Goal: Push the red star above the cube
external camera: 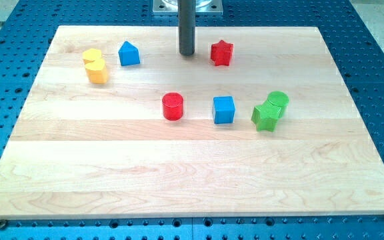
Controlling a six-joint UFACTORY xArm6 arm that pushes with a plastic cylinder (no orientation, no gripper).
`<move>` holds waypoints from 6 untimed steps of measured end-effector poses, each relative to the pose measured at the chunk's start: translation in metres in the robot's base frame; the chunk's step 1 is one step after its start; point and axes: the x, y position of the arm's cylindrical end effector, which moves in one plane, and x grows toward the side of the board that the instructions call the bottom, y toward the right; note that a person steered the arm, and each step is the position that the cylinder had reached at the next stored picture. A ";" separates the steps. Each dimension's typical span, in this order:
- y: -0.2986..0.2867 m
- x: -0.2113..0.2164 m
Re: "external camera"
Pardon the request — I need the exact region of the wooden board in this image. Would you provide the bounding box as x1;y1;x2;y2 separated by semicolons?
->
0;25;384;219

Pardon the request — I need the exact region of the yellow heart block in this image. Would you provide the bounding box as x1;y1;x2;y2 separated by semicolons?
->
85;59;109;84

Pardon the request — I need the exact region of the red cylinder block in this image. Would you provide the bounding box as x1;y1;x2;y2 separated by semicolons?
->
162;92;183;121

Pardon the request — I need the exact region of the green star block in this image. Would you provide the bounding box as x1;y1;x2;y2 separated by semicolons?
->
251;102;281;132

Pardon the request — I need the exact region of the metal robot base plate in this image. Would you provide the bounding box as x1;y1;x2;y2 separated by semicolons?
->
151;0;223;16

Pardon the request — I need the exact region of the red star block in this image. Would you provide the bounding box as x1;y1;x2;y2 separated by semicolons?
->
210;40;233;66

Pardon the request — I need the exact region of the blue cube block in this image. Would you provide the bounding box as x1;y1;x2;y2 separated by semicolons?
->
212;96;235;124

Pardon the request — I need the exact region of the yellow hexagon block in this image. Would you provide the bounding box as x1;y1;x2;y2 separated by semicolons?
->
82;48;102;64

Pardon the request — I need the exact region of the green cylinder block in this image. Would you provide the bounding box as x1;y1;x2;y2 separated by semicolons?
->
267;91;289;118

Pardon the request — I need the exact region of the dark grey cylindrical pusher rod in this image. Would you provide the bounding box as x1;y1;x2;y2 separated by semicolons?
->
178;0;196;56

